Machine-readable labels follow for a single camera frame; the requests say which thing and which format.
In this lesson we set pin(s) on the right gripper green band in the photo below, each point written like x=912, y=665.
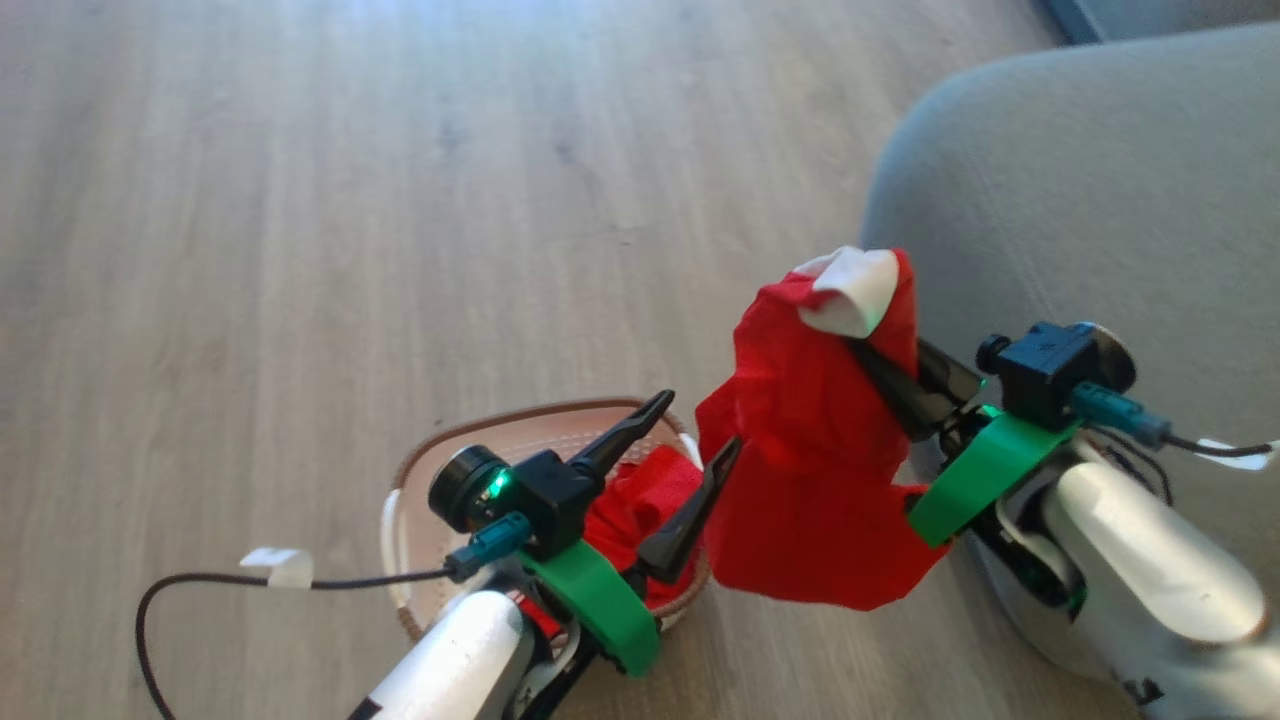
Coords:
x=985, y=465

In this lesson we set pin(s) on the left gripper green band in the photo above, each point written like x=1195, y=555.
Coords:
x=600, y=600

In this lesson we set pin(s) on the red garment with white stripes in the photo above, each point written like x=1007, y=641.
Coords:
x=810, y=470

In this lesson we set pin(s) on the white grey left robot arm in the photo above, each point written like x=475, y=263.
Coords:
x=455, y=655

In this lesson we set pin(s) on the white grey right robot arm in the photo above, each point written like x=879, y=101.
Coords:
x=1150, y=570

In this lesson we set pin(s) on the cream laundry basket brown rim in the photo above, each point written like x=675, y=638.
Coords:
x=530, y=440

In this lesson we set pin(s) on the grey fabric sofa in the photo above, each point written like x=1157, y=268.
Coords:
x=1080, y=190

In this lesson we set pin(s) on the dark grey-blue skirting board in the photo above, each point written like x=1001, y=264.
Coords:
x=1100, y=15

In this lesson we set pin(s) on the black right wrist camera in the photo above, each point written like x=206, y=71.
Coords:
x=1045, y=370

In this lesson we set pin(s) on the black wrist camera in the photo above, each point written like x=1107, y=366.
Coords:
x=1045, y=370
x=465, y=488

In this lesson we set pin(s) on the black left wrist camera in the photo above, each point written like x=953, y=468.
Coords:
x=465, y=488

